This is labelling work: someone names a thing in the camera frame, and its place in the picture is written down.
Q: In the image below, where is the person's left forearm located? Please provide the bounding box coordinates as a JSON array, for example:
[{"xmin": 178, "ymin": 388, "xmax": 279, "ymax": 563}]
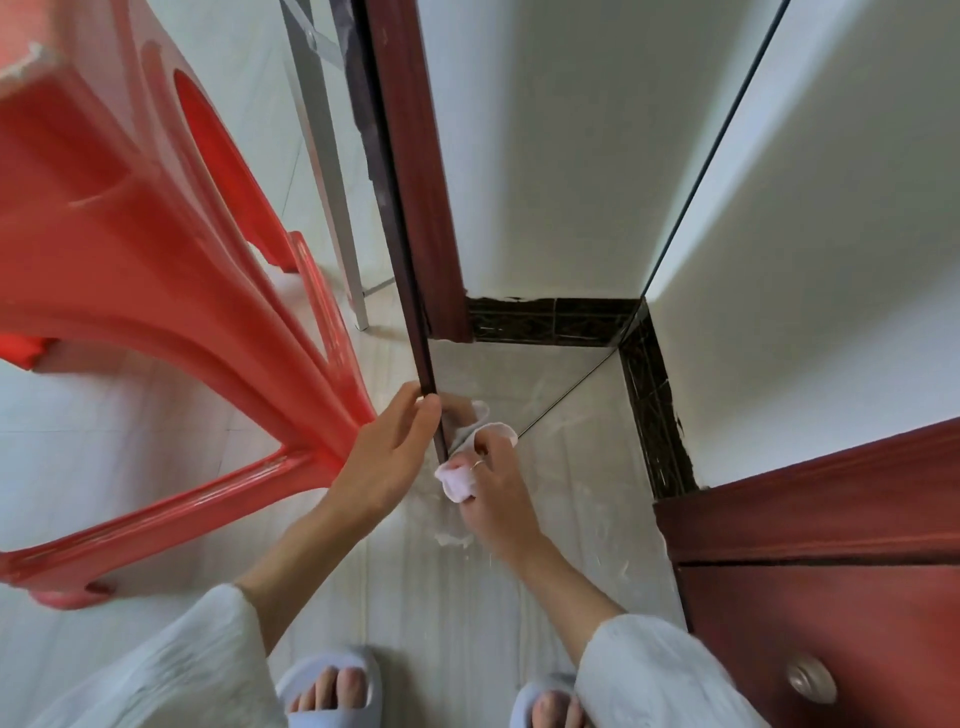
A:
[{"xmin": 29, "ymin": 494, "xmax": 376, "ymax": 728}]

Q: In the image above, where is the white printed slipper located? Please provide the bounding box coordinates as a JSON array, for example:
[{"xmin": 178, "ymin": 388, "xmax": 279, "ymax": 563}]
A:
[
  {"xmin": 509, "ymin": 673, "xmax": 586, "ymax": 728},
  {"xmin": 275, "ymin": 646, "xmax": 385, "ymax": 728}
]

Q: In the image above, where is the red floral plastic stool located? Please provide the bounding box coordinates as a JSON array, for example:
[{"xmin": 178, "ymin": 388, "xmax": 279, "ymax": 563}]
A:
[{"xmin": 0, "ymin": 0, "xmax": 378, "ymax": 610}]

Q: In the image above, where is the black-framed mirror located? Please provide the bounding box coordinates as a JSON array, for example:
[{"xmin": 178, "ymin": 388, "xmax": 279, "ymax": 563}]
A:
[{"xmin": 278, "ymin": 0, "xmax": 793, "ymax": 466}]

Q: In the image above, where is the silver round door knob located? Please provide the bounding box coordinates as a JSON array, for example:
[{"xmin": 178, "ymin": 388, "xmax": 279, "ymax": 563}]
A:
[{"xmin": 785, "ymin": 652, "xmax": 840, "ymax": 706}]

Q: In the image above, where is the white wiping cloth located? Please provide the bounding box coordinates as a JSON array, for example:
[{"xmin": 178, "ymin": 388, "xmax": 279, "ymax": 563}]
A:
[{"xmin": 433, "ymin": 421, "xmax": 520, "ymax": 505}]

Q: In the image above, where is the dark marble skirting board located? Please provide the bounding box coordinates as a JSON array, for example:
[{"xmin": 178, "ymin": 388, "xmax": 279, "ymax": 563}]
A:
[{"xmin": 618, "ymin": 299, "xmax": 700, "ymax": 502}]

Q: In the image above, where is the person's right hand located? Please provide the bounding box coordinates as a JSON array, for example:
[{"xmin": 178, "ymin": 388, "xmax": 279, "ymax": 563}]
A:
[{"xmin": 446, "ymin": 431, "xmax": 549, "ymax": 571}]

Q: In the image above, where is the person's left hand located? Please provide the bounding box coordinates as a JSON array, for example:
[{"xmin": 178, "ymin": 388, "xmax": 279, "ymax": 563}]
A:
[{"xmin": 322, "ymin": 380, "xmax": 444, "ymax": 528}]

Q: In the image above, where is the person's right forearm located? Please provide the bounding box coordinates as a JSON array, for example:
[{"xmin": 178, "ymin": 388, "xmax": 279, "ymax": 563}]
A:
[{"xmin": 517, "ymin": 539, "xmax": 774, "ymax": 728}]

